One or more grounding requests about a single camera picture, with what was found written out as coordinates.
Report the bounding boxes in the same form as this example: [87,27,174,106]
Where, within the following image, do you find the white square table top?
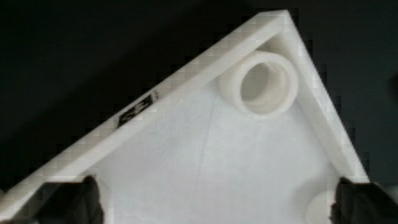
[0,10,368,224]

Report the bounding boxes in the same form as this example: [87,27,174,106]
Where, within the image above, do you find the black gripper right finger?
[328,178,398,224]

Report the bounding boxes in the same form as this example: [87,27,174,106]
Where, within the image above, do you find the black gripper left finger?
[37,176,105,224]

